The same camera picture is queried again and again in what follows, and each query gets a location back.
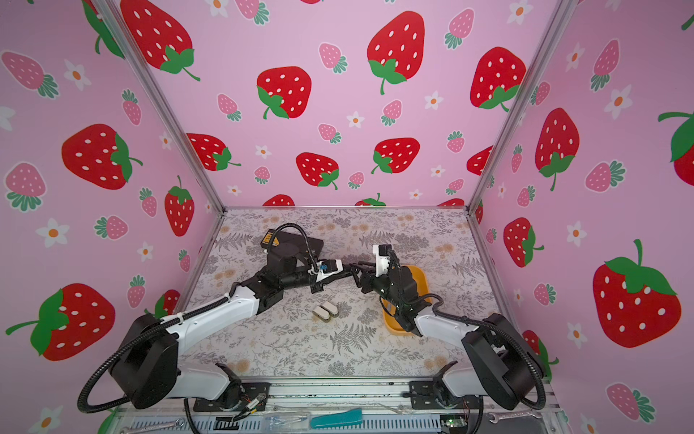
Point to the aluminium rail frame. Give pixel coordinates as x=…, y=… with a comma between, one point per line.
x=292, y=403

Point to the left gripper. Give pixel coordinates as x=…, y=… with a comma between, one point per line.
x=332, y=262

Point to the yellow plastic tray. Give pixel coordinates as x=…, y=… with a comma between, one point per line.
x=421, y=284

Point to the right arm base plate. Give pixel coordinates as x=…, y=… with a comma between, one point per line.
x=430, y=395

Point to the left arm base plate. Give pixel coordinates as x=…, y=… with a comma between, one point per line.
x=236, y=399

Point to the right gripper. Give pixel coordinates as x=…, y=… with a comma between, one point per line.
x=369, y=273

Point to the teal handled tool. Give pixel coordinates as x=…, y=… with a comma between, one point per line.
x=350, y=418

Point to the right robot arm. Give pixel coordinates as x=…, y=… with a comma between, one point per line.
x=504, y=367

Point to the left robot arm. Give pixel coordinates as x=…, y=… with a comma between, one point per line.
x=146, y=368

